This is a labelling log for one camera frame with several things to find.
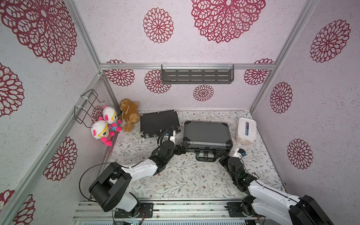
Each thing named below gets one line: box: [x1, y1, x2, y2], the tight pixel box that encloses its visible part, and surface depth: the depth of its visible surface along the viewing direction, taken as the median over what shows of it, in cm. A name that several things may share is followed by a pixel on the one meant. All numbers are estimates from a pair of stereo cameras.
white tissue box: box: [234, 117, 257, 146], surface depth 100 cm
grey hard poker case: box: [182, 120, 233, 163], surface depth 94 cm
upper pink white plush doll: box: [98, 105, 123, 132], surface depth 96 cm
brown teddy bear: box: [119, 98, 140, 133], surface depth 112 cm
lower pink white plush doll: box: [90, 120, 115, 147], surface depth 87 cm
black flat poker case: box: [140, 110, 181, 138], surface depth 109 cm
